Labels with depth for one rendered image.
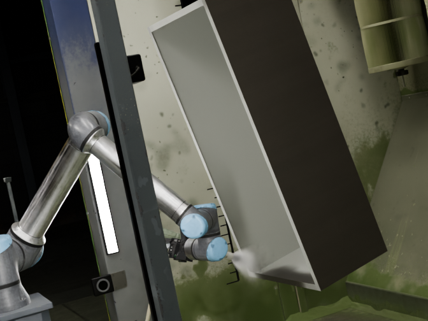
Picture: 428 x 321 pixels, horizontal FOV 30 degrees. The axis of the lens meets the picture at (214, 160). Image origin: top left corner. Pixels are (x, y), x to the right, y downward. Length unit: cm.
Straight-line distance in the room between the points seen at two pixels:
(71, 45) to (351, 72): 157
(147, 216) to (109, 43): 43
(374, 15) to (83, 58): 148
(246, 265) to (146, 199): 162
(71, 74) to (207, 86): 72
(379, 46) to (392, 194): 81
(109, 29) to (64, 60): 197
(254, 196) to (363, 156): 106
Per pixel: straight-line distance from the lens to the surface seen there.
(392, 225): 432
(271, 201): 370
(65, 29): 396
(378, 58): 420
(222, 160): 359
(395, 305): 415
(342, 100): 449
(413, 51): 418
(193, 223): 285
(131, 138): 196
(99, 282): 393
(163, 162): 402
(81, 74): 394
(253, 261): 355
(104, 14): 198
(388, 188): 447
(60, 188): 316
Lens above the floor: 120
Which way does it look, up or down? 3 degrees down
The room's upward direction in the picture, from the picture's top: 12 degrees counter-clockwise
